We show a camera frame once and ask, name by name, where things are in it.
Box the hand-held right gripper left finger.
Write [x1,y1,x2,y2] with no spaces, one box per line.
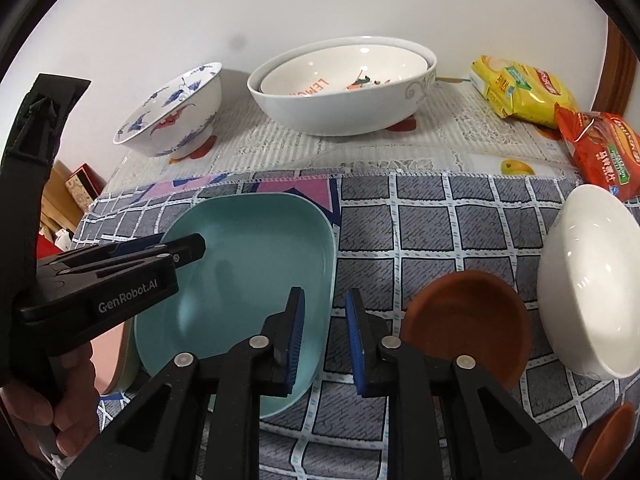
[60,286,307,480]

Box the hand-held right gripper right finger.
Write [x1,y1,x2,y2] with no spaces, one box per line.
[345,287,586,480]

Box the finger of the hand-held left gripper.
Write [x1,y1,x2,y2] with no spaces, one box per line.
[37,241,163,272]
[65,233,207,281]

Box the teal square plate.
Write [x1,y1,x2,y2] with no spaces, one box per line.
[134,195,337,420]

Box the brown small dish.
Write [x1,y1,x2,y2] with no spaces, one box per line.
[400,270,532,392]
[572,402,637,472]

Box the plain white bowl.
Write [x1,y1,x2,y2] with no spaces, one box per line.
[536,185,640,380]

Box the person's left hand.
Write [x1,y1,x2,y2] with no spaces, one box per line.
[0,344,102,457]

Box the pink plate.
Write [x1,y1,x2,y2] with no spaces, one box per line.
[95,317,143,396]

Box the red box with patterned side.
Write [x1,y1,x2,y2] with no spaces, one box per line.
[65,162,108,211]

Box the wooden box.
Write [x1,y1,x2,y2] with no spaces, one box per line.
[39,160,96,235]

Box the blue patterned porcelain bowl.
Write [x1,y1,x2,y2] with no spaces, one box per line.
[112,62,223,158]

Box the grey checked cloth with stars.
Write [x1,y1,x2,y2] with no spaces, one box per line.
[70,172,640,480]

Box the white printed tablecloth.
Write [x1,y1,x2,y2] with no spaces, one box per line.
[102,77,586,196]

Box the large white bowl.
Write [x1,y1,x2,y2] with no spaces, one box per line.
[247,36,437,137]

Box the white bowl with orange print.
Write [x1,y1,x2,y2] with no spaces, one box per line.
[260,45,429,97]

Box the yellow snack packet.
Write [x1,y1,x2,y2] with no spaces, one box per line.
[469,55,581,125]

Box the orange snack packet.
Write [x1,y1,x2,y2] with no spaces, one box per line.
[554,102,640,198]

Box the brown wooden door frame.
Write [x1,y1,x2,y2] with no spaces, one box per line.
[592,15,640,116]

